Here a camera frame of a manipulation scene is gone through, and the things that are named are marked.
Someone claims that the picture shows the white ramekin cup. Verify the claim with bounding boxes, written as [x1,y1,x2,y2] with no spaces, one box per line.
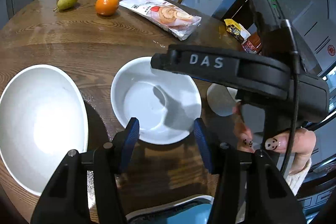
[206,84,239,117]

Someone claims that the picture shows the medium white bowl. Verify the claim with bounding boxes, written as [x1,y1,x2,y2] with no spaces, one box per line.
[110,57,202,145]

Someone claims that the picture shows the blue oval plate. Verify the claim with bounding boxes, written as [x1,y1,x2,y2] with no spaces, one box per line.
[128,201,212,224]

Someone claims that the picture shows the large white bowl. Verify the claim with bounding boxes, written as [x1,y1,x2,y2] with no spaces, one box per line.
[1,64,88,196]

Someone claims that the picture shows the right hand painted nails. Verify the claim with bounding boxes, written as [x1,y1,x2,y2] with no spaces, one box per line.
[232,101,317,176]

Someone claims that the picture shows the yellow snack packet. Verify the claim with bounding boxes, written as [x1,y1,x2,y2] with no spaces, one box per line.
[224,19,251,43]

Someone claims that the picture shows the red sauce bottle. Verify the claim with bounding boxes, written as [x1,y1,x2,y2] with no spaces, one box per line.
[241,32,262,54]

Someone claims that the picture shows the swiss roll snack bag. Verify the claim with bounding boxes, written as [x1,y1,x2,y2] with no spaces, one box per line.
[120,0,202,41]

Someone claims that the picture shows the blue patterned rectangular plate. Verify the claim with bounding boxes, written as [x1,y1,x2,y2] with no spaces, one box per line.
[126,194,214,223]

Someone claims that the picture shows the orange mandarin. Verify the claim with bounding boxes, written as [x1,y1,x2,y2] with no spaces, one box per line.
[95,0,119,16]

